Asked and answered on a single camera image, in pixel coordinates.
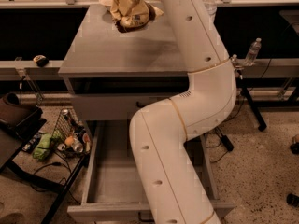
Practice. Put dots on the small clear water bottle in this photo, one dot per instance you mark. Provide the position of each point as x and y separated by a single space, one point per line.
253 52

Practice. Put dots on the black side table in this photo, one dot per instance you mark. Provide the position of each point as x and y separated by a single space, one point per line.
11 145

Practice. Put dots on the silver soda can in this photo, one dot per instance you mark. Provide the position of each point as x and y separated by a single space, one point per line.
77 146

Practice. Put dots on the brown chip bag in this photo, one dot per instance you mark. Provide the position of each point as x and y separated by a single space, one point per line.
152 13

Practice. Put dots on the yellow chip bag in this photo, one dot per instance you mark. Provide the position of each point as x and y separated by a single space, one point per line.
121 8

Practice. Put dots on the wire basket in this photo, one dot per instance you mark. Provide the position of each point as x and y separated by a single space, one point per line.
71 129

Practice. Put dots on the grey drawer cabinet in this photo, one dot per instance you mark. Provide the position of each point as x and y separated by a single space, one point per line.
104 61

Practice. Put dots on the closed grey upper drawer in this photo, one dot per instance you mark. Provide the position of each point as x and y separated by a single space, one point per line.
111 106

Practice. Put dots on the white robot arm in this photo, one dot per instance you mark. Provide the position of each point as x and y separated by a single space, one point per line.
159 131

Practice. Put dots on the open grey bottom drawer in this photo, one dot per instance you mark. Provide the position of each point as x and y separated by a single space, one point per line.
113 192

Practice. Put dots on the black tape measure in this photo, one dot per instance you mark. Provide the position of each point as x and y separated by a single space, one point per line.
41 60

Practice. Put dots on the black power adapter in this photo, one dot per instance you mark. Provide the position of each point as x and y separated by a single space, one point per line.
227 143

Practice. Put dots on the green bag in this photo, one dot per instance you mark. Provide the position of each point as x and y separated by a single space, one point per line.
47 143

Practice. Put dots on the white bowl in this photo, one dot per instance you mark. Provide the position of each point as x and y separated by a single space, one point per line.
108 4

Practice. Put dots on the large clear water bottle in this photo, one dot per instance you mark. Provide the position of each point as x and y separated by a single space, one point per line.
211 9

